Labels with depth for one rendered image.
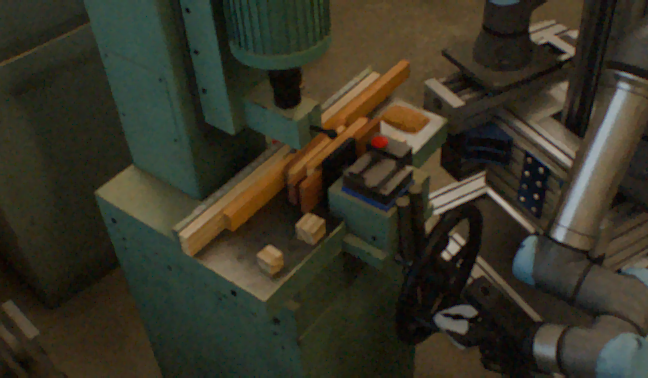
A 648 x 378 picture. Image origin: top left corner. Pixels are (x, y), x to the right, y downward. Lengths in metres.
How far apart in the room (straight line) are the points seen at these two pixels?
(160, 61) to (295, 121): 0.27
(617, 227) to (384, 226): 0.54
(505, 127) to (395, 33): 1.78
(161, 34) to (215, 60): 0.10
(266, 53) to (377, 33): 2.44
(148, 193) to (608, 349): 1.00
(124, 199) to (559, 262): 0.93
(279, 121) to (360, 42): 2.24
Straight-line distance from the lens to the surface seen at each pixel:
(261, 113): 1.38
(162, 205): 1.61
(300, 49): 1.21
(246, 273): 1.30
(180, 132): 1.48
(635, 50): 1.16
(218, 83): 1.37
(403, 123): 1.57
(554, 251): 1.17
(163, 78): 1.41
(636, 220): 1.67
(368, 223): 1.33
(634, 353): 1.09
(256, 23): 1.19
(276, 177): 1.41
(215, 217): 1.35
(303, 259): 1.31
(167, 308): 1.80
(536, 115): 1.93
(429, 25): 3.70
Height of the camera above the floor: 1.87
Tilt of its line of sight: 43 degrees down
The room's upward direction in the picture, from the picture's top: 4 degrees counter-clockwise
